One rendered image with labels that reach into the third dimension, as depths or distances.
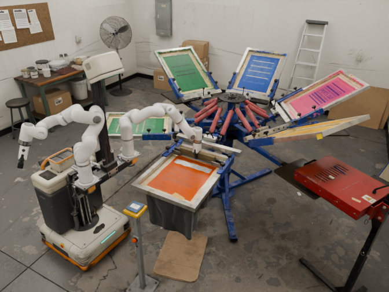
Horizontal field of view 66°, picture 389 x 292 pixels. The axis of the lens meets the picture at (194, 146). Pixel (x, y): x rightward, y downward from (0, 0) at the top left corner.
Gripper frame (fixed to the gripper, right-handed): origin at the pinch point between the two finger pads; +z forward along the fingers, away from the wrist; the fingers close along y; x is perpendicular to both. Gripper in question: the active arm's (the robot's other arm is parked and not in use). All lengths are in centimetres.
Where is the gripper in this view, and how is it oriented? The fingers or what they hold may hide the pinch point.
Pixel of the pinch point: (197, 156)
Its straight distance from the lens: 274.8
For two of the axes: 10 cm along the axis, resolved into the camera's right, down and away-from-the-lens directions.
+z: -0.3, 8.6, 5.1
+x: 8.9, 2.5, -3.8
